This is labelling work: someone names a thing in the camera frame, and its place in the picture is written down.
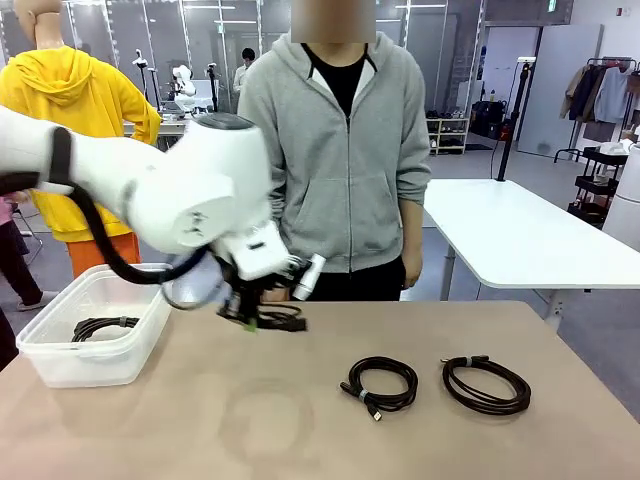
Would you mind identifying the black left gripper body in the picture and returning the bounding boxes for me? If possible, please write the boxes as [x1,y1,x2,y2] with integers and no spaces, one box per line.
[216,277,267,321]

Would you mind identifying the thin black cable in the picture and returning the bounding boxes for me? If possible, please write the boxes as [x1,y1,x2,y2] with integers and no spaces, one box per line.
[257,302,309,334]

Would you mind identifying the black power cable with plug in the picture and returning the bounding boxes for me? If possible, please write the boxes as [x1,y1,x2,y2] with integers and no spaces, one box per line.
[70,315,141,344]

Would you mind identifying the black USB cable grey tie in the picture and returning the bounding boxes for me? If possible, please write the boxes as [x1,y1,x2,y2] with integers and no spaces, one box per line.
[339,355,419,422]

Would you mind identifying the person's left forearm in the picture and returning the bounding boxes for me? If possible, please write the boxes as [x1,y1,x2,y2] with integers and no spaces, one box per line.
[399,201,426,256]

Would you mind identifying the person's left hand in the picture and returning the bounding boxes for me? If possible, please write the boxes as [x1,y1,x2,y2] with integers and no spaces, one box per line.
[400,248,426,291]

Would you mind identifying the black trousers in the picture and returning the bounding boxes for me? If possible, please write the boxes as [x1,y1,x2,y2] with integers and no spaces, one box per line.
[262,257,406,302]

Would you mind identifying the grey zip hoodie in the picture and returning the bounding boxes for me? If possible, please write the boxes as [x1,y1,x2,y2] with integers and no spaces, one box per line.
[237,30,432,275]

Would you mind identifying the translucent plastic storage container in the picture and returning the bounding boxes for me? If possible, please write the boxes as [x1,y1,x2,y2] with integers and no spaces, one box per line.
[15,262,174,390]

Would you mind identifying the orange shorts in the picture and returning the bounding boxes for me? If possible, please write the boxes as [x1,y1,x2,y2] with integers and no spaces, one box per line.
[67,232,143,280]

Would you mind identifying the black tripod stand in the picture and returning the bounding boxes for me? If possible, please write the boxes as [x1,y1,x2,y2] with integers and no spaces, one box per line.
[132,48,162,112]
[206,62,222,114]

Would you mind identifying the bystander in dark trousers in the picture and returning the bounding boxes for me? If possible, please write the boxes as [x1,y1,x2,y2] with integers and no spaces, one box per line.
[0,192,45,312]

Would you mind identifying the black-haired background person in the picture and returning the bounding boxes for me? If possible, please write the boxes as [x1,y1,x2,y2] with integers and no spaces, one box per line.
[233,47,257,96]

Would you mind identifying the black T-shirt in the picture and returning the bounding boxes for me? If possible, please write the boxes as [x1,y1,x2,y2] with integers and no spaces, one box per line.
[301,42,369,115]

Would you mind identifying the pale wooden shoe rack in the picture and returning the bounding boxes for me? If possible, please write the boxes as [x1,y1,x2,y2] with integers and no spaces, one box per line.
[426,117,472,156]

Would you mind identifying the yellow hoodie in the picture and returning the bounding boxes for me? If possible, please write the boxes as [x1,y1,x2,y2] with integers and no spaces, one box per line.
[0,44,163,244]

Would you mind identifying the white table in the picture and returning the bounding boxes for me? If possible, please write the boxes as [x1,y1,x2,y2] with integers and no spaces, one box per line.
[422,178,640,329]

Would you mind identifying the person's head and neck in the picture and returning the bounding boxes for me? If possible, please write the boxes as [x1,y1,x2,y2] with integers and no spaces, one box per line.
[289,0,377,66]

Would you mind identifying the black bags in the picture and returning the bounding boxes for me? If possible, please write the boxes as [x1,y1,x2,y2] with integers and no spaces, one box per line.
[471,99,510,140]

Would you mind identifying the beige mannequin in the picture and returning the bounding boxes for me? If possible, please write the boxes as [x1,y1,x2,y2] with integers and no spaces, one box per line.
[13,0,65,51]

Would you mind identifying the black pole with white top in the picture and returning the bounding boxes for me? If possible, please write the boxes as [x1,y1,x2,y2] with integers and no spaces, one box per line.
[496,56,537,182]

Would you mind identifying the black trolley cart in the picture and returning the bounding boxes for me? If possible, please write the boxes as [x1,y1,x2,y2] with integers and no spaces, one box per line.
[567,146,630,227]

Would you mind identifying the brown hanging coat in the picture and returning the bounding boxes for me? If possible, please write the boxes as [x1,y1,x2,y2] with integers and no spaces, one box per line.
[559,66,590,121]

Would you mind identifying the navy hanging jacket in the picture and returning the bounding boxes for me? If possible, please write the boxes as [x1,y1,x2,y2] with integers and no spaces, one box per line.
[569,66,602,124]

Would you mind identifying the light blue hanging shirt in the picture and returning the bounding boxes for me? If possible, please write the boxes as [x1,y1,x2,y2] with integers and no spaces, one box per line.
[592,66,632,125]

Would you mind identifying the black clothes rack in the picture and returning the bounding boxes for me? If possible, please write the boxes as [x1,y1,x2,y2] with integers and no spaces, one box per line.
[553,56,640,164]

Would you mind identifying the black left arm cable sleeve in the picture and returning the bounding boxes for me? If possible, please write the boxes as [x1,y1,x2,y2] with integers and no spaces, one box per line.
[0,127,211,286]

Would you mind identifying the long black cable grey tie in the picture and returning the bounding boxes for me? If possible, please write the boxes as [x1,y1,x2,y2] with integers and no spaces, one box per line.
[439,354,533,417]

